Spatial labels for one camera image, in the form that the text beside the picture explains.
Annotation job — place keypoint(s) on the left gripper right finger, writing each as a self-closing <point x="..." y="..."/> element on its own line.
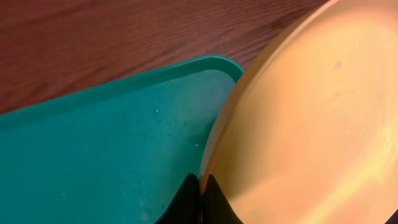
<point x="215" y="206"/>

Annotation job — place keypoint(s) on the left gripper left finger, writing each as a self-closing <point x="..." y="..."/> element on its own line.
<point x="183" y="209"/>

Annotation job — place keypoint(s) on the yellow-green plate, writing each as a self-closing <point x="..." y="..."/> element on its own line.
<point x="309" y="132"/>

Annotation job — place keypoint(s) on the teal plastic tray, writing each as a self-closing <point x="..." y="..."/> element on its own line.
<point x="114" y="153"/>

